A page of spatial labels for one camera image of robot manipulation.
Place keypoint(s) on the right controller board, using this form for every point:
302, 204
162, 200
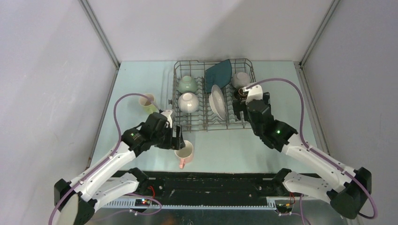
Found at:
284, 208

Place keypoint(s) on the left controller board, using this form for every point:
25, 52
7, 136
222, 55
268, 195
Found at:
141, 202

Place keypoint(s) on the white ceramic bowl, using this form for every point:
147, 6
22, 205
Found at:
188, 102

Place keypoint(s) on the pink mug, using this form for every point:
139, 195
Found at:
185, 154

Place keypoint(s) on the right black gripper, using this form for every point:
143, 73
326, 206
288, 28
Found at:
239, 106

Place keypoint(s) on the brown rimmed tan bowl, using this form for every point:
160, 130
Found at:
240, 95

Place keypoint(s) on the teal square plate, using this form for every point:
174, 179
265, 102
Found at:
220, 74

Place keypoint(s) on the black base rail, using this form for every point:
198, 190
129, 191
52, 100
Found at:
211, 189

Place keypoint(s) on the pink white bowl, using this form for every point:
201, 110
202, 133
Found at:
240, 79

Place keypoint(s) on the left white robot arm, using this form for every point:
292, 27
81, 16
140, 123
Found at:
79, 199

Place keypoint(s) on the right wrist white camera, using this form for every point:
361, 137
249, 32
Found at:
253, 93

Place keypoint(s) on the pale green ceramic bowl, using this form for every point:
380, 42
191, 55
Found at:
187, 84

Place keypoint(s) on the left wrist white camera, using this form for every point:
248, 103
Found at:
169, 114

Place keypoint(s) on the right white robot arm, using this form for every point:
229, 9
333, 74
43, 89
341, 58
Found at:
343, 187

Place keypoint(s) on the controller board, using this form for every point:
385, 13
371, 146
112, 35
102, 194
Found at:
284, 208
141, 202

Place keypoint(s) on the yellow green mug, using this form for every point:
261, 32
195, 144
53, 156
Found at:
148, 103

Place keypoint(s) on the white scalloped plate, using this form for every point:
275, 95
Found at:
217, 102

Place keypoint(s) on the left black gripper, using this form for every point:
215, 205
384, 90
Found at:
172, 143

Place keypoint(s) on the grey wire dish rack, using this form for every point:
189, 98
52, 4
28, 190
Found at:
204, 119

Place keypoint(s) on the wrist white camera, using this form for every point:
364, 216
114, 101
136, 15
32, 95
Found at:
169, 114
253, 93

